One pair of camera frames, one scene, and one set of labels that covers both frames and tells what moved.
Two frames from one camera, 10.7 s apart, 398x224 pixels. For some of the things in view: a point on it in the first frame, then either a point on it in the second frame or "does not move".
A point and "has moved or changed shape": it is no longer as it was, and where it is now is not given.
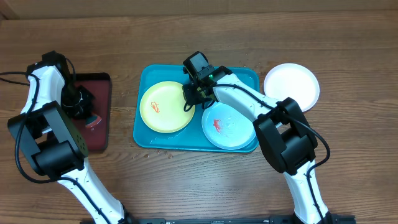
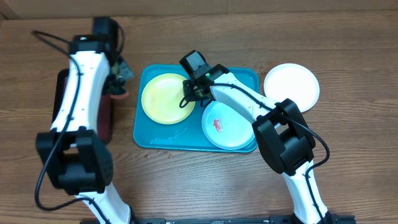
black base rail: x=262 y=219 does not move
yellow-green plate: x=161 y=107 has moved or changed shape
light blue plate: x=224 y=127 does not move
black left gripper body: x=78 y=97 → x=123 y=70
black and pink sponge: x=92 y=121 has moved or changed shape
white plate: x=292 y=80 does not move
